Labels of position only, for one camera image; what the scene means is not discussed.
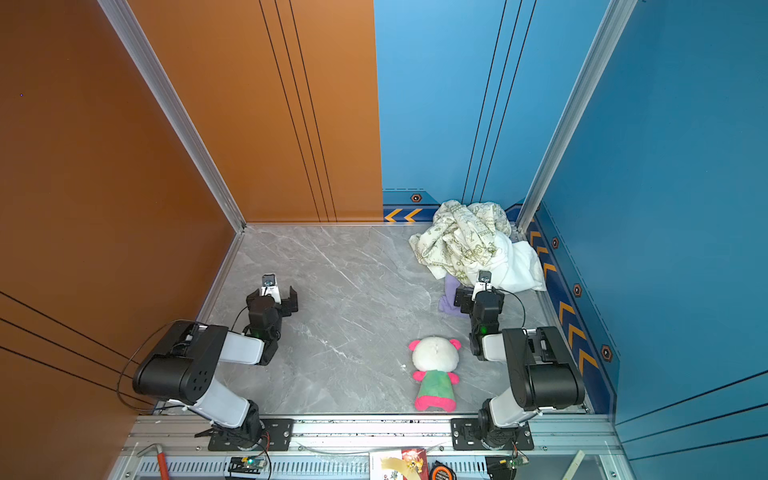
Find purple cloth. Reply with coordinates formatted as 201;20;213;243
438;274;469;319

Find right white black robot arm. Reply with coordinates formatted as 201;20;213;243
451;284;586;451

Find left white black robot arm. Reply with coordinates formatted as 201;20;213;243
132;274;299;450

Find white cloth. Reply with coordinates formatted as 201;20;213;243
479;232;546;293

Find floral patterned cream cloth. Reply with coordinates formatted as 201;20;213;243
408;200;512;284

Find pink green plush toy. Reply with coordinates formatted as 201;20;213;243
409;336;462;413

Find left green circuit board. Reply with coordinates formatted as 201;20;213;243
227;456;271;479

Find green circuit board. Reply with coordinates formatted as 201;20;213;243
227;456;271;479
499;449;530;470

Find right green circuit board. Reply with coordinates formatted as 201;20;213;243
499;449;530;470

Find orange black tape measure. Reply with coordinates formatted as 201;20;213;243
429;461;457;480

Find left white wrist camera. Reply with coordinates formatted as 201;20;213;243
259;273;282;304

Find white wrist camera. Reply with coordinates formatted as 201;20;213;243
259;273;282;304
472;270;492;299

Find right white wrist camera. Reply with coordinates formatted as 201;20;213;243
472;270;492;299

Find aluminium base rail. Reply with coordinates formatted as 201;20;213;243
109;413;634;479

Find red handled tool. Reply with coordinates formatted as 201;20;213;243
136;443;170;480

